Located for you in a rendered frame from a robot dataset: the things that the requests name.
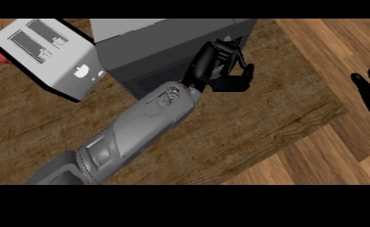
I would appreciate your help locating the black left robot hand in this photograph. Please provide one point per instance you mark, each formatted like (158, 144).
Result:
(211, 64)

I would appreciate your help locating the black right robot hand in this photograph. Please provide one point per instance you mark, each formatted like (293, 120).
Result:
(361, 89)

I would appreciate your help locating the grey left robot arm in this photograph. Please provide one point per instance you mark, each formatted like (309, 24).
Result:
(139, 123)

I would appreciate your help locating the dark grey microwave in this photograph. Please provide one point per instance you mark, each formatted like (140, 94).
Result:
(162, 53)

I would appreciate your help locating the white toaster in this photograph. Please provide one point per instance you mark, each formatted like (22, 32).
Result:
(47, 58)

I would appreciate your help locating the red object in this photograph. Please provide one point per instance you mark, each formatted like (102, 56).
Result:
(3, 59)

